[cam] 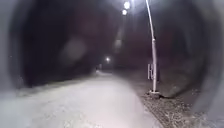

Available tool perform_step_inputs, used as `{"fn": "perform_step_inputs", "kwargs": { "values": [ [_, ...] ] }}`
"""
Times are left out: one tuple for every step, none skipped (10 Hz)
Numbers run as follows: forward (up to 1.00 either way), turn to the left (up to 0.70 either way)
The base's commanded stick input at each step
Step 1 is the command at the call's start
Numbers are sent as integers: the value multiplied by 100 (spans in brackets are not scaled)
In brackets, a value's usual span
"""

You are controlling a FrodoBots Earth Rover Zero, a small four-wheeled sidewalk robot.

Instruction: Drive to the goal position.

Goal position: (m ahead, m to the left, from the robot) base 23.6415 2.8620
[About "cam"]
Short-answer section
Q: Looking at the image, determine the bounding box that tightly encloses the tall pale street lamp pole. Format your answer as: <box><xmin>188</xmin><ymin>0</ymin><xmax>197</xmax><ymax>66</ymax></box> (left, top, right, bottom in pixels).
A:
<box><xmin>123</xmin><ymin>0</ymin><xmax>160</xmax><ymax>95</ymax></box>

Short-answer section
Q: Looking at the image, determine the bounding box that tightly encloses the pale grey paved path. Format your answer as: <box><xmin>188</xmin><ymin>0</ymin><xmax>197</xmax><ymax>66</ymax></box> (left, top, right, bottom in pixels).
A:
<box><xmin>0</xmin><ymin>70</ymin><xmax>164</xmax><ymax>128</ymax></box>

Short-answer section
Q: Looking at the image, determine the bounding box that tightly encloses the dark mass of trees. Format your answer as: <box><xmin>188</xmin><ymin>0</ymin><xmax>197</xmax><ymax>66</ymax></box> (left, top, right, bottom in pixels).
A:
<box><xmin>9</xmin><ymin>0</ymin><xmax>118</xmax><ymax>88</ymax></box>

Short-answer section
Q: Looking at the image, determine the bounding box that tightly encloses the dark leaf-strewn verge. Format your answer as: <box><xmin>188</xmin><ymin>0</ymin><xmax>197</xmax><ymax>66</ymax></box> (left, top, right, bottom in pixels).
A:
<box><xmin>114</xmin><ymin>68</ymin><xmax>224</xmax><ymax>128</ymax></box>

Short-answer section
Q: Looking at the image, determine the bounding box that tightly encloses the small pale sign frame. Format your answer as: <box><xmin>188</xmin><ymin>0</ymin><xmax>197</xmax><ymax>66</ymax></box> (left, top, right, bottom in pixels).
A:
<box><xmin>147</xmin><ymin>62</ymin><xmax>156</xmax><ymax>81</ymax></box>

